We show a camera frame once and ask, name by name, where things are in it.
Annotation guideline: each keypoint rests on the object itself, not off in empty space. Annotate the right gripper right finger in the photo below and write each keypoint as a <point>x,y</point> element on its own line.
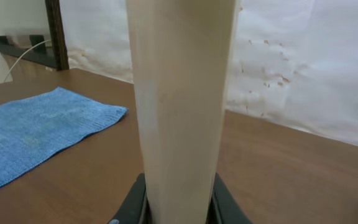
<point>225,208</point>

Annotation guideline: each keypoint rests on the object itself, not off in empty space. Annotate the black bracket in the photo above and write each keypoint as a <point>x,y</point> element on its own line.
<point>37,56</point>

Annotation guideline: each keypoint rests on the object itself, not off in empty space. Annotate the white pipette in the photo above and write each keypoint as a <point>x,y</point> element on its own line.
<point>179,109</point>

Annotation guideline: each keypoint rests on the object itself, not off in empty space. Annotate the dark wooden frame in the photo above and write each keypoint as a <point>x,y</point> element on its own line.
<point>56,34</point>

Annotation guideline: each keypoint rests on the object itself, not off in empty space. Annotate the blue cloth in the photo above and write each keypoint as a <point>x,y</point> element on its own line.
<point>36,130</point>

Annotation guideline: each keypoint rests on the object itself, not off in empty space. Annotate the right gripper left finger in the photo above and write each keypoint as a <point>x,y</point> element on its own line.
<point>132,208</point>

